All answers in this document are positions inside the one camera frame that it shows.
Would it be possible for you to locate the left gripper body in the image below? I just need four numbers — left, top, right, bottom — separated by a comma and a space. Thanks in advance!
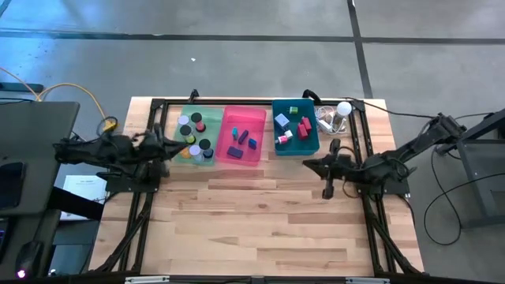
144, 124, 171, 178

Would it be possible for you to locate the black bent cable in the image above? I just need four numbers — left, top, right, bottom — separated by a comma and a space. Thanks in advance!
301, 89, 323, 107

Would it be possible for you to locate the teal plastic bin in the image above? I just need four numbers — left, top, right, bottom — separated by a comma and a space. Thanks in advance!
271, 98, 321, 157

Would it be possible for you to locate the white paper booklet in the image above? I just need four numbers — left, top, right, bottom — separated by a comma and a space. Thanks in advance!
60, 174, 110, 221

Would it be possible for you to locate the gray desk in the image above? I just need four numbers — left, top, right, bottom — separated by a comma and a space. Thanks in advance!
0, 101, 81, 216

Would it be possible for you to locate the black metal frame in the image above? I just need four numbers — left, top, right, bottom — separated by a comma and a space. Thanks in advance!
88, 96, 425, 277

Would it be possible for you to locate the black desk beam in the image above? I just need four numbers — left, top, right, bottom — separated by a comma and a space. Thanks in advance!
49, 185, 107, 221

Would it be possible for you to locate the yellow cable with plug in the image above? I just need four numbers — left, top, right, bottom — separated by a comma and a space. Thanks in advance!
37, 82, 118, 133

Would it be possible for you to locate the dark metal stand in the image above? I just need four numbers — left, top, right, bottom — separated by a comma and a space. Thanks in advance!
435, 108, 505, 230

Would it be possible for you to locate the black hourglass with yellow sand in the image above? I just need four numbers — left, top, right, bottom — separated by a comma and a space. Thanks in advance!
179, 124, 197, 145

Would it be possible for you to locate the black phone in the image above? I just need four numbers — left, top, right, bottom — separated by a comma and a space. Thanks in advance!
0, 161, 27, 209

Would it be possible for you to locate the black computer mouse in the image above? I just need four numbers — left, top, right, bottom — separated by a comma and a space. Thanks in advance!
14, 240, 43, 279

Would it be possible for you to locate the dark blue bar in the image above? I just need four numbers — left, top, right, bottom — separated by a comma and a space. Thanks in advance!
0, 81, 45, 94

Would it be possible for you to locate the pink plastic bin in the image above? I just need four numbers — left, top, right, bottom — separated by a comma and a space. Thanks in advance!
215, 105, 268, 166

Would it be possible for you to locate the thin yellow cable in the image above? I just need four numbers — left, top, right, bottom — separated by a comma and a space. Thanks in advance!
0, 65, 41, 102

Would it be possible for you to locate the white light bulb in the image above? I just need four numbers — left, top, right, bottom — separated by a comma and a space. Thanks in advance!
333, 100, 354, 127

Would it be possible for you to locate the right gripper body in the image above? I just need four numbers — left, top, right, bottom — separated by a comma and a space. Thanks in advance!
322, 139, 358, 200

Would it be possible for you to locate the black hourglass with blue sand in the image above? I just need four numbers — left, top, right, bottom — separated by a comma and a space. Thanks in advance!
198, 138, 215, 159

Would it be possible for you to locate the silver bracket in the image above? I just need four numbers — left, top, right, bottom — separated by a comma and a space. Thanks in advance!
125, 275, 171, 284
345, 277, 391, 284

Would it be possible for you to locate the lavender charger cube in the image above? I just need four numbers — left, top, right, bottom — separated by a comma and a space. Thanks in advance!
274, 113, 291, 130

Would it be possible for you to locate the green plastic bin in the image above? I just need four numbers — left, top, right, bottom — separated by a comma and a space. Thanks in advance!
172, 104, 225, 166

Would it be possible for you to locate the black hourglass with red sand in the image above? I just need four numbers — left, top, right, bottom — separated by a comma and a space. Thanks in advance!
190, 111, 207, 133

